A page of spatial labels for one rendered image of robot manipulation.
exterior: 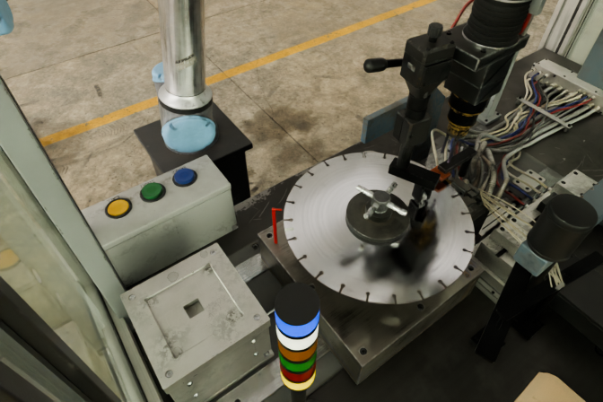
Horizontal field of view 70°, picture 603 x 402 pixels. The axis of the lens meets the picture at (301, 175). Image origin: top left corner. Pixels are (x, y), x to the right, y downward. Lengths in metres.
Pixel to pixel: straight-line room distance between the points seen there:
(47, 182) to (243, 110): 1.99
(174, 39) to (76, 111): 1.98
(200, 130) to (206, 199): 0.17
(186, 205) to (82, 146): 1.73
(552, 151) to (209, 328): 1.01
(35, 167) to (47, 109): 2.33
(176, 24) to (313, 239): 0.47
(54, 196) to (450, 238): 0.60
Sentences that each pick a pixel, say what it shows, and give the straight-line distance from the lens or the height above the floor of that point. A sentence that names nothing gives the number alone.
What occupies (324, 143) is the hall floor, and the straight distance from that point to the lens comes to 2.31.
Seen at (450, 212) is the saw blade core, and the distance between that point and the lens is 0.81.
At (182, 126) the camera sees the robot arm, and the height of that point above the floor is 0.95.
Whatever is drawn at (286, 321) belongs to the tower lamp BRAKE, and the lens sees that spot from 0.43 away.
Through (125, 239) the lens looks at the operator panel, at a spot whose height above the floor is 0.89.
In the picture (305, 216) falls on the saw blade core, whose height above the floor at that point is 0.95.
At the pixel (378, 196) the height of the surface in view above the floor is 1.00.
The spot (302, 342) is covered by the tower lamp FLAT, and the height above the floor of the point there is 1.12.
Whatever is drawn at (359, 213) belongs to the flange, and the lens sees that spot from 0.76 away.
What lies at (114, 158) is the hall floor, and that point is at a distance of 2.43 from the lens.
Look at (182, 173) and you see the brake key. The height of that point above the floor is 0.91.
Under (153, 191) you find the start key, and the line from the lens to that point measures 0.90.
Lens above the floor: 1.55
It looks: 46 degrees down
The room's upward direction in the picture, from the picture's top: straight up
